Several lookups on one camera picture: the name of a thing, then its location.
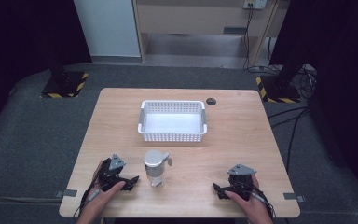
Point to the white power strip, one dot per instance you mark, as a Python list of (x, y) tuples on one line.
[(254, 3)]

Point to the white panel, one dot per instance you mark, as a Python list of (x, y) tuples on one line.
[(108, 28)]

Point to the grey tape tab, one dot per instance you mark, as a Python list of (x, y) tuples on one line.
[(66, 193), (293, 197)]

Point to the person's right hand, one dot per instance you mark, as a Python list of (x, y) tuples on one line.
[(250, 203)]

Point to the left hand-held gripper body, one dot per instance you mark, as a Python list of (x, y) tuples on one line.
[(110, 175)]

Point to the clear bottle with silver cap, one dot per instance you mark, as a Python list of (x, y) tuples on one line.
[(155, 169)]

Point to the person's left hand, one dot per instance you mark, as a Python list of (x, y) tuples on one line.
[(102, 199)]

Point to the black curtain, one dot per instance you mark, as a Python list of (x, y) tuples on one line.
[(24, 40), (338, 62)]

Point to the black stand with striped base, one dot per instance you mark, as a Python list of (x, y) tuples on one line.
[(65, 84), (279, 88)]

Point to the white perforated plastic basket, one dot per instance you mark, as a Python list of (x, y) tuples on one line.
[(172, 121)]

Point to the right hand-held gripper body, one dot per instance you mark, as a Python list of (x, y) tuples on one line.
[(240, 180)]

